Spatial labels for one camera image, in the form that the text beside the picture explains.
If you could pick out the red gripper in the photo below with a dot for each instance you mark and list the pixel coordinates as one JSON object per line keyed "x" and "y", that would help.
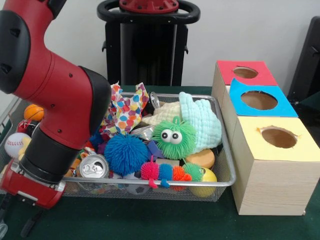
{"x": 30, "y": 190}

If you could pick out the colourful polka-dot cloth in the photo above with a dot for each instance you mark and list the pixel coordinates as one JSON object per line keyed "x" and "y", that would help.
{"x": 125, "y": 110}

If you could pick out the green spiky rubber ball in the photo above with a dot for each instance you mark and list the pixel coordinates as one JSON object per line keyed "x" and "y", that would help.
{"x": 175, "y": 145}

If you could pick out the cream knit cloth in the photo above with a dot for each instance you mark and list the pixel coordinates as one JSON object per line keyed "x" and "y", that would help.
{"x": 162, "y": 112}

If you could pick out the mint green cloth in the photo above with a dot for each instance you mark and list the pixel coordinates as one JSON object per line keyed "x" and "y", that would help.
{"x": 207, "y": 125}

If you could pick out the shallow silver mesh bin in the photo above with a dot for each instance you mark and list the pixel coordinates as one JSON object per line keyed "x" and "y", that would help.
{"x": 175, "y": 185}

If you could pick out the wooden three-hole box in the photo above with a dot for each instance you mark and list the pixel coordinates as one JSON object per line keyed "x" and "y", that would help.
{"x": 275, "y": 190}

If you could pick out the white baseball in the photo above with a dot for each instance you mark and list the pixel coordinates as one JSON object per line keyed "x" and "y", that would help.
{"x": 15, "y": 145}

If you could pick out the silver-top drink can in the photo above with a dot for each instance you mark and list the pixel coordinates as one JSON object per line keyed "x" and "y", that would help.
{"x": 93, "y": 168}

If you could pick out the dark green table cloth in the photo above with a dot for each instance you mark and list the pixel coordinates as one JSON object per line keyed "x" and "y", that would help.
{"x": 125, "y": 220}

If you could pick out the blue spiky rubber ball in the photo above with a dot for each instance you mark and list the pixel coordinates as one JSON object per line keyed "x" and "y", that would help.
{"x": 125, "y": 153}

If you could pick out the rainbow spiky caterpillar toy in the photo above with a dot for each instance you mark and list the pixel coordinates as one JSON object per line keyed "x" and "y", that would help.
{"x": 150, "y": 172}

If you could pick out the round orange sponge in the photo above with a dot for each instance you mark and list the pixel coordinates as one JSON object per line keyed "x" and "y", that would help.
{"x": 202, "y": 157}

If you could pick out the yellow smiley ball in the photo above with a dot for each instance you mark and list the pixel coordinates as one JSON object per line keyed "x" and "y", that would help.
{"x": 210, "y": 178}

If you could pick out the black upright panel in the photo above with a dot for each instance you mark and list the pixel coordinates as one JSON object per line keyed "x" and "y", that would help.
{"x": 310, "y": 50}

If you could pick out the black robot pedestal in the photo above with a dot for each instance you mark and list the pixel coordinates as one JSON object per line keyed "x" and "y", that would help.
{"x": 150, "y": 50}

